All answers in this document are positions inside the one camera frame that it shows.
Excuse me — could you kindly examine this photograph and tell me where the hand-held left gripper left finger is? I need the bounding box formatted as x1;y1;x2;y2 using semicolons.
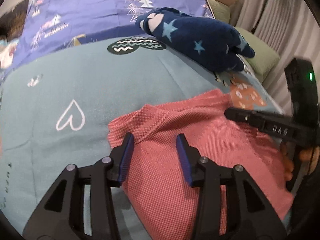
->
22;132;135;240

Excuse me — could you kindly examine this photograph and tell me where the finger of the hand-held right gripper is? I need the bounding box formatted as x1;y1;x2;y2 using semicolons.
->
224;107;296;137

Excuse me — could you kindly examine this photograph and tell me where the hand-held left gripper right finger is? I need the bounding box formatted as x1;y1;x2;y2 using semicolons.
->
176;134;288;240

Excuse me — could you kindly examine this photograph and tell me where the coral pink knit garment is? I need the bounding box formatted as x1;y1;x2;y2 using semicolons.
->
107;89;294;239

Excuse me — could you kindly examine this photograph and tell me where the person's right hand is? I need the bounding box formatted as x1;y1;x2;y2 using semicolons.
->
279;144;320;184

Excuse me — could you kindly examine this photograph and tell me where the large green pillow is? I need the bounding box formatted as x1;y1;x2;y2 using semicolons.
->
234;26;280;83

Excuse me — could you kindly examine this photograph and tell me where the beige curtain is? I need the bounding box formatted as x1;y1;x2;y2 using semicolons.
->
230;0;320;110

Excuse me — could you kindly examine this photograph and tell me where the teal printed blanket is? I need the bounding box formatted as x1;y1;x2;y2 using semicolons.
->
0;34;293;240

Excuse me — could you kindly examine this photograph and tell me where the navy star-patterned fleece garment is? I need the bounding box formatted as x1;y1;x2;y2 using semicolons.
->
135;7;255;72

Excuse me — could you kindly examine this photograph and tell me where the small green pillow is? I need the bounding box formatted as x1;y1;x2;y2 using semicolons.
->
207;0;232;25

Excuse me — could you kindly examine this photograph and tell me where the purple tree print bedsheet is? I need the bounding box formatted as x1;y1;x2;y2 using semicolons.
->
15;0;215;63

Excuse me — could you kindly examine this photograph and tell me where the white and teal patterned quilt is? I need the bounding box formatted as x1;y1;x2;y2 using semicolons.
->
0;39;20;69

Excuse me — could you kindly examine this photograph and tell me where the dark brown blanket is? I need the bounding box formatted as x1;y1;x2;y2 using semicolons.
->
0;2;28;40

